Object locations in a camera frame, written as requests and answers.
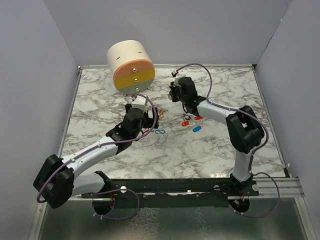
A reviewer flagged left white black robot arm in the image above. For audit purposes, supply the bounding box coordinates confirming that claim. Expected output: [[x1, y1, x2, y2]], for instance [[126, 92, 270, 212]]
[[33, 104, 159, 209]]

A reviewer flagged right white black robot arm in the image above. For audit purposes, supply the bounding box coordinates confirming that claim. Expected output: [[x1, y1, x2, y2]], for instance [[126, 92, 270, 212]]
[[169, 76, 265, 196]]

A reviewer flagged black key tag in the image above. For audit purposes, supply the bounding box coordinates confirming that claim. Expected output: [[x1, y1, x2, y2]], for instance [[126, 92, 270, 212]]
[[181, 113, 191, 120]]

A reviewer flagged blue S carabiner lower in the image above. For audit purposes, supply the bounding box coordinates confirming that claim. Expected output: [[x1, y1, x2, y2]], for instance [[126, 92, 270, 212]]
[[155, 129, 166, 135]]

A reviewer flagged red key tag left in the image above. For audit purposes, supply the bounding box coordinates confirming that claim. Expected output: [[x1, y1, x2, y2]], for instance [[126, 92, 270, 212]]
[[181, 121, 190, 127]]

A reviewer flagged blue key tag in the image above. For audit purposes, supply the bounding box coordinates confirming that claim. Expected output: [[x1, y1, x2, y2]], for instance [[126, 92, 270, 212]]
[[192, 126, 202, 132]]

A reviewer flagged round three-drawer storage box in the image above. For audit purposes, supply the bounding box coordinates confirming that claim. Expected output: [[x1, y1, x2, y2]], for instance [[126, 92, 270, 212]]
[[106, 40, 156, 95]]

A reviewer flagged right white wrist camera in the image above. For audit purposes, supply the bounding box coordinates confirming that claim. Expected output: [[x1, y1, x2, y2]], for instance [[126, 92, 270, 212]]
[[173, 74, 186, 87]]

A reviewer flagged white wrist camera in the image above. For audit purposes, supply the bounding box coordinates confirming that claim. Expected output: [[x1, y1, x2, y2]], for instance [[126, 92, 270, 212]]
[[173, 74, 186, 87], [131, 96, 148, 113]]

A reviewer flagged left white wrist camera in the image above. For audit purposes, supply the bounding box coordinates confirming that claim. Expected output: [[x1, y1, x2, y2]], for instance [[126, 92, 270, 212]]
[[131, 96, 148, 113]]

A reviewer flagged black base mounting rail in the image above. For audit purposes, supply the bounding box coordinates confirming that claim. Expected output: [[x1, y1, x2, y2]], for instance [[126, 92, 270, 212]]
[[81, 178, 259, 209]]

